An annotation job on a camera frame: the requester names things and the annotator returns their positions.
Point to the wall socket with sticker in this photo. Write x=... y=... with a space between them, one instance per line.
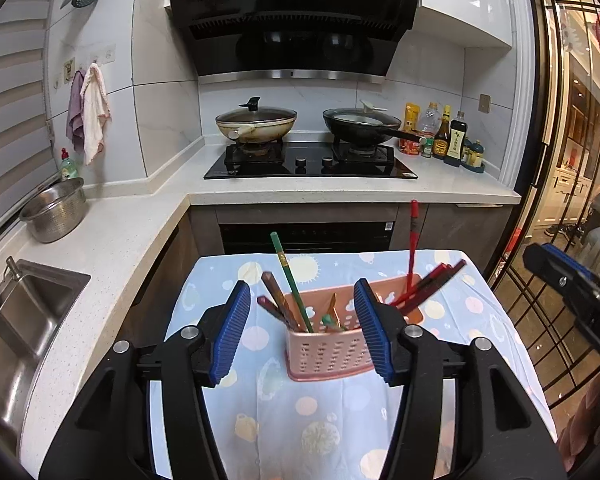
x=69 y=69

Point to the black range hood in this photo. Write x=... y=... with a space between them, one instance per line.
x=290 y=25

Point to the window blind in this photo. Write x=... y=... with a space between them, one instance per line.
x=10 y=110

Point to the white hanging towel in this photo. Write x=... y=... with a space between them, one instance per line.
x=95 y=115

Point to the red instant noodle cup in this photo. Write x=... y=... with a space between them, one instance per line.
x=410 y=145

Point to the seasoning jar set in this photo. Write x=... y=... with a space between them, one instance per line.
x=475 y=155

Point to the clear plastic bottle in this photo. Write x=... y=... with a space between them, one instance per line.
x=429 y=122

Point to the yellow packet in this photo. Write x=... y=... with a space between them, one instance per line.
x=412 y=117

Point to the yellow cap sauce bottle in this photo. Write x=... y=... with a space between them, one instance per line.
x=442 y=142

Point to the steel colander bowl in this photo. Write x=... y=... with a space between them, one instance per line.
x=55 y=215

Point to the steel sink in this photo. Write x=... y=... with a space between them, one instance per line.
x=25 y=330

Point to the black built-in oven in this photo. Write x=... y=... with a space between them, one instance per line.
x=305 y=237

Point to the purple hanging towel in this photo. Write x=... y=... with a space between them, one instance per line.
x=74 y=115

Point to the dark red chopstick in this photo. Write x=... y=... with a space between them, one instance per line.
x=450 y=272
x=430 y=291

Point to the pink patterned clothing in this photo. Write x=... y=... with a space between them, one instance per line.
x=590 y=420

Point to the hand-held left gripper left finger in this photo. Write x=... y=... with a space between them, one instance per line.
x=230 y=335

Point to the black gas stove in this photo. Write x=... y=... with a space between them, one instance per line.
x=310 y=167

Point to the gold flower spoon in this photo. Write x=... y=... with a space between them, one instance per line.
x=333 y=310

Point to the pink perforated utensil holder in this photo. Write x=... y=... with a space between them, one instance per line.
x=325 y=355

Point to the dark soy sauce bottle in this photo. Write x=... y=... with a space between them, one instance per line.
x=456 y=145

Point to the beige wok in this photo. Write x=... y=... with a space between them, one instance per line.
x=260 y=132

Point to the blue planet print cloth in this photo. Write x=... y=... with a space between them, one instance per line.
x=300 y=425

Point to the green dish soap bottle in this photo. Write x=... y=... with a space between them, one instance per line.
x=69 y=167

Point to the brown wall socket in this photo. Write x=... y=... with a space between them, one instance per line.
x=485 y=103

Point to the black wok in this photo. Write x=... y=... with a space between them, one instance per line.
x=360 y=135

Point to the small green cap jar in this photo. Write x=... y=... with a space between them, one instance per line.
x=427 y=149

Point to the glass sliding door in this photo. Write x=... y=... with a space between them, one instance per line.
x=555 y=135

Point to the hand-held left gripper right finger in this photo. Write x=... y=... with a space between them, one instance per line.
x=375 y=330

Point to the brown chopstick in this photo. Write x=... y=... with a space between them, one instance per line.
x=280 y=300
x=270 y=307

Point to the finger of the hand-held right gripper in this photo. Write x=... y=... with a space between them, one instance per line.
x=555 y=270

